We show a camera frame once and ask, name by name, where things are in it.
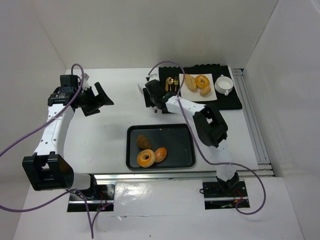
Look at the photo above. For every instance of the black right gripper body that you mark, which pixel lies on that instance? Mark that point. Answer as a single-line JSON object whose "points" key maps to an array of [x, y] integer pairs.
{"points": [[150, 95]]}

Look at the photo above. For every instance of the gold spoon teal handle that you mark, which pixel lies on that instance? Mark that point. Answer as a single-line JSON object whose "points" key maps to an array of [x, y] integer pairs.
{"points": [[169, 83]]}

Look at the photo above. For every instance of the small round bread roll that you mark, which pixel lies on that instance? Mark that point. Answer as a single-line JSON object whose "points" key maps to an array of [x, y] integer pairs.
{"points": [[205, 91]]}

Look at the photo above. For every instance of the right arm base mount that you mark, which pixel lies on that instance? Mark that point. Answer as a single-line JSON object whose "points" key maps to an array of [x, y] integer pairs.
{"points": [[215, 199]]}

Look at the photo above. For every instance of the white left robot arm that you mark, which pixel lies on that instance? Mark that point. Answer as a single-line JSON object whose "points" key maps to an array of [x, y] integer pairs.
{"points": [[46, 168]]}

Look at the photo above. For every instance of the white teacup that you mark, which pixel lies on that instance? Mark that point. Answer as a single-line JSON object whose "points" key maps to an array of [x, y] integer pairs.
{"points": [[224, 85]]}

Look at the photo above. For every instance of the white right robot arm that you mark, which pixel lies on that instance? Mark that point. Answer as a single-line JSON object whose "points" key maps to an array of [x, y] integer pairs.
{"points": [[210, 127]]}

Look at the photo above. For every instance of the dark brown croissant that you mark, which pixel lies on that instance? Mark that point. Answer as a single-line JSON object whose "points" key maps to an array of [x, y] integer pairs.
{"points": [[143, 142]]}

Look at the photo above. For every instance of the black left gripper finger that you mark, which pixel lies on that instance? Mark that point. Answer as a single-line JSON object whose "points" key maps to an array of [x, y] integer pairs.
{"points": [[89, 110], [102, 97]]}

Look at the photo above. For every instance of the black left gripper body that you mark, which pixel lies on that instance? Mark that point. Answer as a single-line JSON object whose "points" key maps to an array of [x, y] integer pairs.
{"points": [[88, 100]]}

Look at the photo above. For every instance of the long tan bread loaf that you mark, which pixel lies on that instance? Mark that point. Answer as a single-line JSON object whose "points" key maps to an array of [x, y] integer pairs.
{"points": [[190, 83]]}

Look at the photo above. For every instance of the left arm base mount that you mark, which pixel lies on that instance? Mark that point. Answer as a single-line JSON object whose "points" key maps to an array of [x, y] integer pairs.
{"points": [[101, 200]]}

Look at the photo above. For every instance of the orange glazed donut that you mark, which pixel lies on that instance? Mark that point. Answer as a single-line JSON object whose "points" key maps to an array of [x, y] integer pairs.
{"points": [[146, 158], [202, 81]]}

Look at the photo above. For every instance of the white square plate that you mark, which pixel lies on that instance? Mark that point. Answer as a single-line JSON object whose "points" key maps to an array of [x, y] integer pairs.
{"points": [[195, 96]]}

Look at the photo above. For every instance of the black baking tray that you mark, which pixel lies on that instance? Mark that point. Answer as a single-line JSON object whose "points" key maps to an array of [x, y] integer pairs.
{"points": [[175, 138]]}

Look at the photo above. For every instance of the gold fork teal handle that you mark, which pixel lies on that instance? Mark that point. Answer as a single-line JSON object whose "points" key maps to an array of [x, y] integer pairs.
{"points": [[176, 83]]}

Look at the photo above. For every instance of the metal tongs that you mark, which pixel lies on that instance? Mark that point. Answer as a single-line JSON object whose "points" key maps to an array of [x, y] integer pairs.
{"points": [[155, 109]]}

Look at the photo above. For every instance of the black placemat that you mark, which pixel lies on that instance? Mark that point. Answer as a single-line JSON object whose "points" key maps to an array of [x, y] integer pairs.
{"points": [[230, 102]]}

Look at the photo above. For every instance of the aluminium rail frame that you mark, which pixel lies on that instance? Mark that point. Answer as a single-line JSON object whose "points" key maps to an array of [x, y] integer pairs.
{"points": [[265, 168]]}

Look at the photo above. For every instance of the round orange bun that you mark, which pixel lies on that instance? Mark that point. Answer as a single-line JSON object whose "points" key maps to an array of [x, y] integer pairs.
{"points": [[160, 154]]}

